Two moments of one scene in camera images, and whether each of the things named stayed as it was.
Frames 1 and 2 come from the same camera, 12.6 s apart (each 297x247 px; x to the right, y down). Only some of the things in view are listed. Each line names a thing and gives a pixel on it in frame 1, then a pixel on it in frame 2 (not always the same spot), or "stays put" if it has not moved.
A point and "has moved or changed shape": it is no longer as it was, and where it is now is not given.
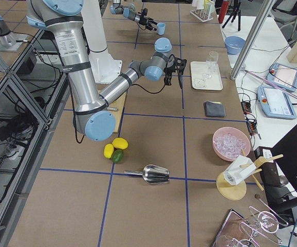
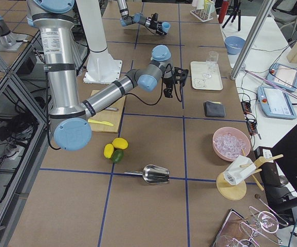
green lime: x=117 y=155 stays put
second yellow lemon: x=109 y=151 stays put
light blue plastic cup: x=161 y=28 has moved or changed shape
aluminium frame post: x=250 y=45 stays put
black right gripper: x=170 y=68 to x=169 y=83
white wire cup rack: x=202 y=15 stays put
